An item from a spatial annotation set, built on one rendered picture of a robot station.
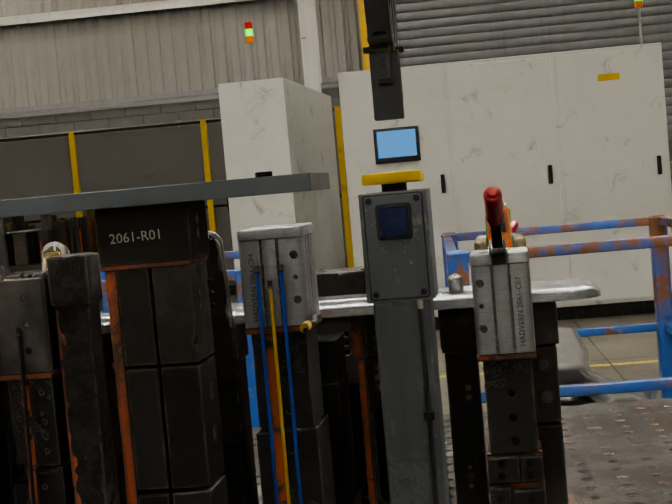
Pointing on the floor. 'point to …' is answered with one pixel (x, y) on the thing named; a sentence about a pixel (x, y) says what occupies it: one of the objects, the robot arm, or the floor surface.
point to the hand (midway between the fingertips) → (386, 85)
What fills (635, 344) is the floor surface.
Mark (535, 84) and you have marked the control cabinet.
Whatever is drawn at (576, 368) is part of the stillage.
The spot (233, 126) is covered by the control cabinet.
